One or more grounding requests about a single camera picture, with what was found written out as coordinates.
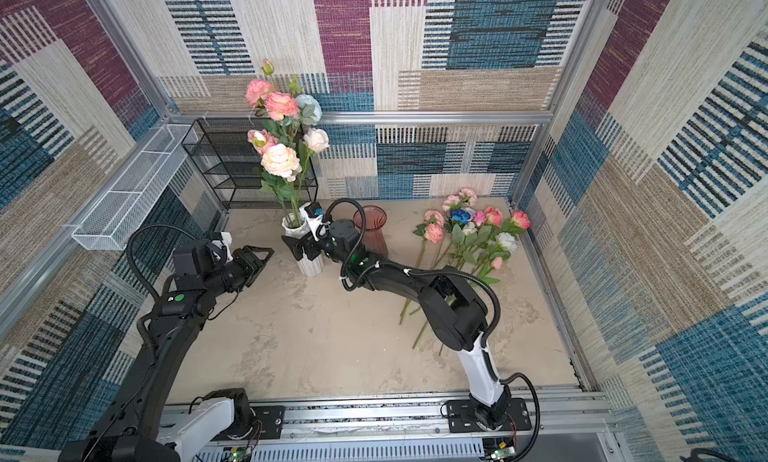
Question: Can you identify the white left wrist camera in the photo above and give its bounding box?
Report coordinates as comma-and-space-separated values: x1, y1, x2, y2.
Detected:
205, 232, 233, 267

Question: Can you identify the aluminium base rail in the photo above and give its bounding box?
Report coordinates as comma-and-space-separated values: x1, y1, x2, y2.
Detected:
181, 387, 631, 461

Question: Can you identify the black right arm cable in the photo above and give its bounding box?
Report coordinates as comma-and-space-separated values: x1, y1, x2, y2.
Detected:
323, 197, 541, 462

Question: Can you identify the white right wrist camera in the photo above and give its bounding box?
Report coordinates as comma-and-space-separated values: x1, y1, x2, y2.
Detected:
299, 202, 326, 241

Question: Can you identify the black wire mesh shelf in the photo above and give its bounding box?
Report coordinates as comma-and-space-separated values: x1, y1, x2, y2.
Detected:
182, 118, 291, 210

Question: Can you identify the large blush pink rose stem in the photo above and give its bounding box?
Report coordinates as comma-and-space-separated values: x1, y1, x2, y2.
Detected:
261, 143, 302, 228

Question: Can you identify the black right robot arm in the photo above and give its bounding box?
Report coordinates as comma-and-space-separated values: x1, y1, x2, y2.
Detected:
282, 218, 511, 431

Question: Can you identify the red ribbed glass vase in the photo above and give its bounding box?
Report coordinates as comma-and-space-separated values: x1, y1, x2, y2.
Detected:
353, 205, 389, 258

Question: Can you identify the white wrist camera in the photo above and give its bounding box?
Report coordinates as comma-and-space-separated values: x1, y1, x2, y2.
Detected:
205, 232, 233, 267
299, 202, 326, 241

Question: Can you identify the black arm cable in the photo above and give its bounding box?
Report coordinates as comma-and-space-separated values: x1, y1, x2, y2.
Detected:
125, 223, 199, 349
323, 197, 541, 462

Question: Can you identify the pink peony double stem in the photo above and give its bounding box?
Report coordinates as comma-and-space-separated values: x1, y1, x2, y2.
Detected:
245, 79, 294, 217

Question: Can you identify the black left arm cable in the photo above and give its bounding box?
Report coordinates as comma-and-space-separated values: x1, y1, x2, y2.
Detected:
125, 223, 199, 349

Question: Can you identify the white and pale blue rose stem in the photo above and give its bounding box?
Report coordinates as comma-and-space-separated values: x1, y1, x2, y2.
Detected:
282, 76, 322, 207

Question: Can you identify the dark pink rose stem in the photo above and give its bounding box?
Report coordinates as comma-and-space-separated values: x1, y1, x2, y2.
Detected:
511, 210, 531, 230

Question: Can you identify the white wire mesh basket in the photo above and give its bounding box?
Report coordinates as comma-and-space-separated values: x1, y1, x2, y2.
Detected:
72, 124, 189, 251

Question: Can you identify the white ribbed ceramic vase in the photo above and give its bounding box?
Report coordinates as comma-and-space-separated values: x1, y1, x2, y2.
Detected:
281, 213, 324, 277

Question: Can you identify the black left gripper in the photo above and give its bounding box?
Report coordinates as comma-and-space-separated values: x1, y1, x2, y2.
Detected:
204, 245, 272, 299

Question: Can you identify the cream white rose stem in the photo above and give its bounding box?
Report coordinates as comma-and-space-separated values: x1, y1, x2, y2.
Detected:
495, 232, 518, 252

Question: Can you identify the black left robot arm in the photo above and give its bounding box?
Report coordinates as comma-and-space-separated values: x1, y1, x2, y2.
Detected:
59, 239, 274, 461

